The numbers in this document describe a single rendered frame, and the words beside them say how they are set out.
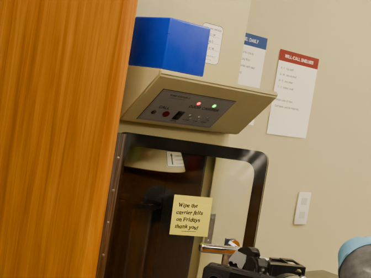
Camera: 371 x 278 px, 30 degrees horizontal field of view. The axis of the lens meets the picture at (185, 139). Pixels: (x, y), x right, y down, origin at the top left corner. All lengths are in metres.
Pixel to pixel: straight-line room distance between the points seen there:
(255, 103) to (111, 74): 0.36
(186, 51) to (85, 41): 0.18
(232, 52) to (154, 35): 0.29
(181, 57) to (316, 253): 1.51
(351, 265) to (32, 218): 0.59
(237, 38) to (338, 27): 1.06
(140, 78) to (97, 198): 0.22
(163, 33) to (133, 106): 0.14
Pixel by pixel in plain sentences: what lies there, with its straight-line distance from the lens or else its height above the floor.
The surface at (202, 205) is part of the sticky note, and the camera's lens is 1.32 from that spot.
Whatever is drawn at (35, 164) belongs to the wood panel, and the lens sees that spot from 1.32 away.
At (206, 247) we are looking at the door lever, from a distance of 1.29.
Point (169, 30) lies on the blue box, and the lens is 1.20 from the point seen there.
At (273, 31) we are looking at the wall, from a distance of 2.22.
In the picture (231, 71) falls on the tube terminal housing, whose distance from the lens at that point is 1.47.
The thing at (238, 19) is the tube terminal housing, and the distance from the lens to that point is 1.47.
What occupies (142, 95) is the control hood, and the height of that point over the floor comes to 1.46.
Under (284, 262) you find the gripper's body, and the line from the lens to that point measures 1.13.
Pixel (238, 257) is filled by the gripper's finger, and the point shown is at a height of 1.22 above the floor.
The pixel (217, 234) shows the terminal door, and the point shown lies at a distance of 1.34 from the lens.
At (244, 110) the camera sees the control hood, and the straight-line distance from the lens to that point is 1.39.
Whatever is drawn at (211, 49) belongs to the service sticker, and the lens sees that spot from 1.42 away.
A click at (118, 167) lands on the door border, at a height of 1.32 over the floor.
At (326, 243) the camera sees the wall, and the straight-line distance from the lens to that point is 2.64.
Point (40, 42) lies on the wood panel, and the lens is 1.35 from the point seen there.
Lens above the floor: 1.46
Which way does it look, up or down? 3 degrees down
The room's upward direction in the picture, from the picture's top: 9 degrees clockwise
